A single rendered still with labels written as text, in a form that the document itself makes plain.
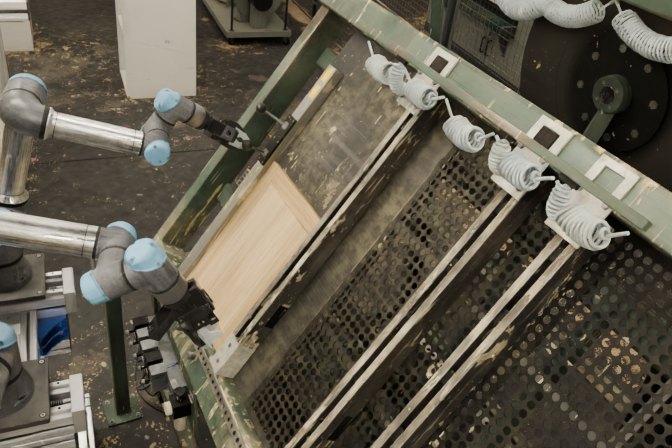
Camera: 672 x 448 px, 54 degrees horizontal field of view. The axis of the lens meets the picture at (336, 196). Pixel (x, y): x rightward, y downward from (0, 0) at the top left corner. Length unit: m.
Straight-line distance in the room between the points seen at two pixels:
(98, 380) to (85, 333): 0.33
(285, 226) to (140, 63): 3.83
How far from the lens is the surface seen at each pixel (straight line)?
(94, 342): 3.61
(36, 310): 2.42
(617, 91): 2.00
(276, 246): 2.18
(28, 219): 1.62
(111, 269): 1.50
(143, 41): 5.78
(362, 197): 1.93
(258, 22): 7.24
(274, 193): 2.28
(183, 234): 2.71
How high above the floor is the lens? 2.53
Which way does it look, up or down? 32 degrees down
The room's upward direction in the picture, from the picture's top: 7 degrees clockwise
